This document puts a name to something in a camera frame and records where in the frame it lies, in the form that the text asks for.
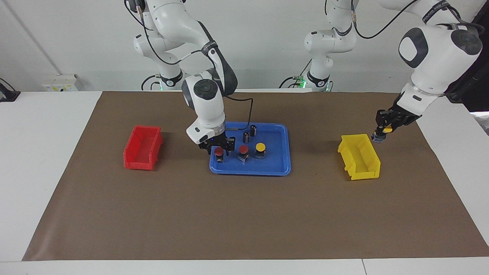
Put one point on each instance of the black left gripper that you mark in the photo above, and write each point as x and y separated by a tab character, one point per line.
395	116

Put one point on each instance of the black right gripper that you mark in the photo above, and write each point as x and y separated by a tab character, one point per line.
216	141

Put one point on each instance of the red push button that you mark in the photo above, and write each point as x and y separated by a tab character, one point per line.
218	152
243	149

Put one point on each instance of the yellow push button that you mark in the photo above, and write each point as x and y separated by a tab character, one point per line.
260	146
386	130

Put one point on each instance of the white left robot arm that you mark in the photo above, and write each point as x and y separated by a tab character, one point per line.
435	57

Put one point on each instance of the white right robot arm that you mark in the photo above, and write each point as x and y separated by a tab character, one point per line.
206	110

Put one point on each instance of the blue plastic tray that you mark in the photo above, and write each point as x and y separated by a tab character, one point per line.
275	164

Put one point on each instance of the black cylindrical capacitor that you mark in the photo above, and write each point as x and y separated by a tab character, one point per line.
246	137
253	130

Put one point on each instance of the yellow plastic storage bin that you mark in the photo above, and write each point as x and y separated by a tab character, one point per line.
365	170

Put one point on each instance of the brown paper table mat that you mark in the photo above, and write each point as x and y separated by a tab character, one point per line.
244	217

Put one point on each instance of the red plastic storage bin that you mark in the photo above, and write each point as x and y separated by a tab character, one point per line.
139	162

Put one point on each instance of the black clamp mount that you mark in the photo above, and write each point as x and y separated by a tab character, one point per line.
7	93

